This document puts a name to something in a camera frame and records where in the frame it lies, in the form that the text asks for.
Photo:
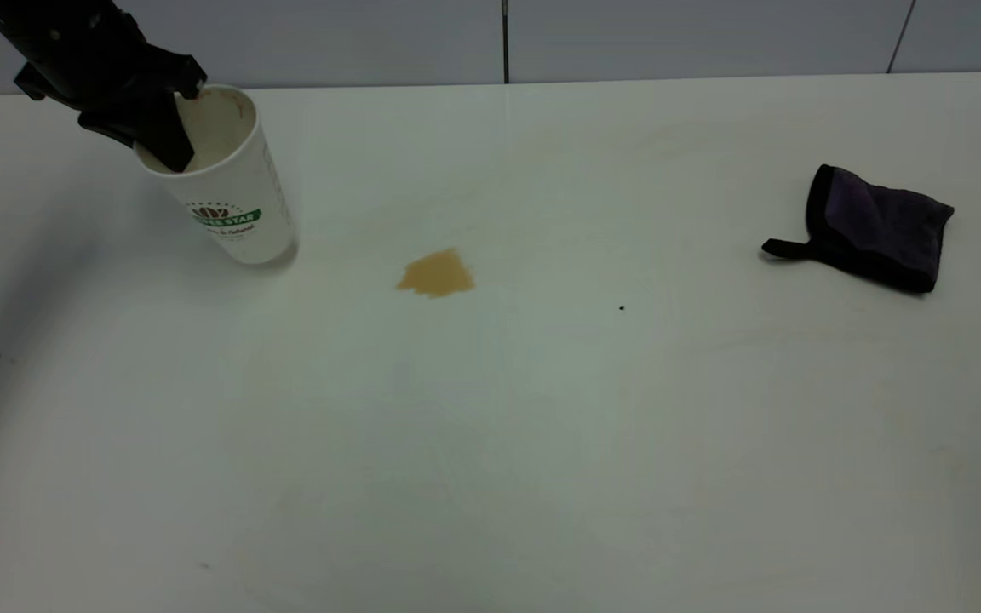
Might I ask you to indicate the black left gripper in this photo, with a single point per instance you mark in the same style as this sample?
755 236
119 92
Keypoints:
90 60

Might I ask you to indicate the white paper coffee cup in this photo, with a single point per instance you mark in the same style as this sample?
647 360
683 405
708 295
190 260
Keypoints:
239 196

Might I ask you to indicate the brown coffee spill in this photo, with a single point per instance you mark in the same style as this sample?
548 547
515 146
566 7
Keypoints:
437 274

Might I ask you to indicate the dark purple cloth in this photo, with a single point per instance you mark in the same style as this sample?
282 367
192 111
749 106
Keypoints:
878 226

